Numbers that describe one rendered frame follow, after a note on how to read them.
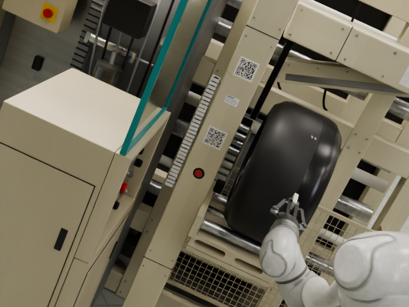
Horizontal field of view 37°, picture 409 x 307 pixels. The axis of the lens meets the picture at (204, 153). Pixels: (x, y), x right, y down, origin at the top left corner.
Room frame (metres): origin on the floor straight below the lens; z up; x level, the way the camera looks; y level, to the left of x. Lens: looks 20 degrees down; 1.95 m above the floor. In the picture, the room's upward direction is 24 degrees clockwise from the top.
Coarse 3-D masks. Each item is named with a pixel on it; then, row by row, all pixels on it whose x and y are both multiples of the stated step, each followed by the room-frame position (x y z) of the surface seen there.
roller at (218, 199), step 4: (216, 192) 2.47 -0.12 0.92; (212, 196) 2.45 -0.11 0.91; (216, 196) 2.45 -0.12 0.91; (220, 196) 2.46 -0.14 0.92; (224, 196) 2.47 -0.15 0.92; (212, 200) 2.45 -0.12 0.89; (216, 200) 2.44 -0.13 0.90; (220, 200) 2.44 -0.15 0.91; (224, 200) 2.45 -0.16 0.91; (220, 204) 2.45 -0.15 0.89; (224, 204) 2.44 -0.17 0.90
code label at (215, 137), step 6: (210, 126) 2.24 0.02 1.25; (210, 132) 2.24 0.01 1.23; (216, 132) 2.24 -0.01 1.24; (222, 132) 2.24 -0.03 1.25; (204, 138) 2.24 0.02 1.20; (210, 138) 2.24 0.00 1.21; (216, 138) 2.24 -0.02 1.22; (222, 138) 2.24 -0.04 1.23; (210, 144) 2.24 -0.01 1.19; (216, 144) 2.24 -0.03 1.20; (222, 144) 2.24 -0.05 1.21
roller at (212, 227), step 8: (208, 224) 2.17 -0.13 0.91; (216, 224) 2.18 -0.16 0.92; (216, 232) 2.16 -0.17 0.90; (224, 232) 2.17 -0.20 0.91; (232, 232) 2.18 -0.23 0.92; (232, 240) 2.16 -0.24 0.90; (240, 240) 2.16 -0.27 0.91; (248, 240) 2.17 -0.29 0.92; (248, 248) 2.16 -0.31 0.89; (256, 248) 2.16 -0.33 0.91
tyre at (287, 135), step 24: (264, 120) 2.46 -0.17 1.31; (288, 120) 2.19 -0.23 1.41; (312, 120) 2.25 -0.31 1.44; (264, 144) 2.12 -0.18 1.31; (288, 144) 2.11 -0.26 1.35; (312, 144) 2.14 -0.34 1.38; (336, 144) 2.20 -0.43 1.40; (240, 168) 2.49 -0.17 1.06; (264, 168) 2.06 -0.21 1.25; (288, 168) 2.07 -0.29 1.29; (312, 168) 2.09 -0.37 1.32; (240, 192) 2.08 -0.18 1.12; (264, 192) 2.04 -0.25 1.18; (288, 192) 2.05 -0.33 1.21; (312, 192) 2.06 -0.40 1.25; (240, 216) 2.08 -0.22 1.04; (264, 216) 2.06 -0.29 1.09
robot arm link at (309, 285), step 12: (300, 276) 1.58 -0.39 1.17; (312, 276) 1.59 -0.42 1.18; (288, 288) 1.57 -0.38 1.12; (300, 288) 1.55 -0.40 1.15; (312, 288) 1.55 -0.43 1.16; (324, 288) 1.53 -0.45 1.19; (336, 288) 1.45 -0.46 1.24; (288, 300) 1.57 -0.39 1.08; (300, 300) 1.54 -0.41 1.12; (312, 300) 1.53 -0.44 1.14; (324, 300) 1.50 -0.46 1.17; (336, 300) 1.47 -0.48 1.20
